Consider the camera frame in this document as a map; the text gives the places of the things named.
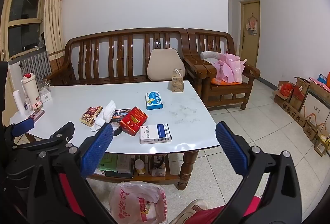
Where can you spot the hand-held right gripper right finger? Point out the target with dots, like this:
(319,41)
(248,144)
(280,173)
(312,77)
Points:
(232,149)

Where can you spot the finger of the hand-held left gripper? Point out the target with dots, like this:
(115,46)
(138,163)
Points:
(23,127)
(61,133)

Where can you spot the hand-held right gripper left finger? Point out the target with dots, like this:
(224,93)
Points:
(98,149)

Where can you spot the brown snack box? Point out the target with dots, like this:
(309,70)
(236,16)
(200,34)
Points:
(90,115)

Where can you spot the white tissue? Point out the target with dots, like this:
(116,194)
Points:
(105,114)

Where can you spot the dark box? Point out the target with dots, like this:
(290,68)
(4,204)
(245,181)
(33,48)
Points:
(121,113)

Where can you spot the white red-printed plastic bag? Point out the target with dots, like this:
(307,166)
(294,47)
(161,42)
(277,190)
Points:
(134,195)

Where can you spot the white medicine box blue stripe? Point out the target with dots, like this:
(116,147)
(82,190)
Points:
(156,133)

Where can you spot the green wet wipes packet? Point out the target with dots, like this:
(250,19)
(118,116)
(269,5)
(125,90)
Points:
(108,163)

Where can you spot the brown flat packet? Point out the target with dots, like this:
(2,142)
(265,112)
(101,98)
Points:
(36,114)

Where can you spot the red white small box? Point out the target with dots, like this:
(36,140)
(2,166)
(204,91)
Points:
(99,173)

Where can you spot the white paper roll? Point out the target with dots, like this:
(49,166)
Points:
(18,102)

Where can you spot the black tape roll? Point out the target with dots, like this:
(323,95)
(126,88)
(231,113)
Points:
(116,131)

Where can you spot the long white carton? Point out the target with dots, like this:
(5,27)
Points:
(125,163)

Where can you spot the dark notebook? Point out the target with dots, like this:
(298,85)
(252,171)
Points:
(121,175)

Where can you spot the white thermos jug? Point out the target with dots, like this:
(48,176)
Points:
(31,92)

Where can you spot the wooden coffee table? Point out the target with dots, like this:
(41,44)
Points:
(190,162)

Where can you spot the white pill bottle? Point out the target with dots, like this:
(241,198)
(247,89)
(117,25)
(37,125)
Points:
(139,166)

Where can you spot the clear plastic jar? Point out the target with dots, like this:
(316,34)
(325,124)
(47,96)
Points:
(44,85)

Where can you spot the person's left leg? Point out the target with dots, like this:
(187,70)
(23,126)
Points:
(68,187)

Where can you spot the person's leg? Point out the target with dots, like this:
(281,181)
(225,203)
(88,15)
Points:
(68,187)
(206,216)

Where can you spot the wooden armchair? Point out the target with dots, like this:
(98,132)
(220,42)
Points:
(226,89)

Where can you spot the clear plastic container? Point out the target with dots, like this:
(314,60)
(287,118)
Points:
(157,164)

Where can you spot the orange seat cushion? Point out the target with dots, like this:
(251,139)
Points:
(219,82)

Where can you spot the person's right leg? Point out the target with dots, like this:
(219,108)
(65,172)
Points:
(206,216)

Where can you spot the person's white shoe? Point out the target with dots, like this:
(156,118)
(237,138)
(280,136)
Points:
(190,209)

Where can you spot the pink plastic bag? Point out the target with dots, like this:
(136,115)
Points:
(229,69)

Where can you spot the brown drink carton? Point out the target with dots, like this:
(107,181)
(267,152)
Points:
(177,83)

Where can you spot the pile of cardboard boxes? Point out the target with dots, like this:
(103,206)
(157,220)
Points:
(314,107)

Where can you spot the grey white pillow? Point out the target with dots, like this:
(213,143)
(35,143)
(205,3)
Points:
(208,56)

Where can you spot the yellow wooden door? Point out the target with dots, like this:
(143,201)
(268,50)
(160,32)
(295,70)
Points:
(250,46)

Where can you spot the beige back cushion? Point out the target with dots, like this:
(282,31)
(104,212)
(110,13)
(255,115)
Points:
(162,64)

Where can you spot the beige patterned curtain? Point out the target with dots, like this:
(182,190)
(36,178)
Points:
(54,20)

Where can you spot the wooden slatted sofa bench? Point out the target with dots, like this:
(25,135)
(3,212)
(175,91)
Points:
(123,33)

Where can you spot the clothes hanging on door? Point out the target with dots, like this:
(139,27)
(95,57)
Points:
(252,24)

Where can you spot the grey wall radiator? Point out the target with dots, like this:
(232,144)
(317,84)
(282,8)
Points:
(36,64)

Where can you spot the window with yellow frame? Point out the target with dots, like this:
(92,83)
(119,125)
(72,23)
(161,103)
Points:
(25,7)

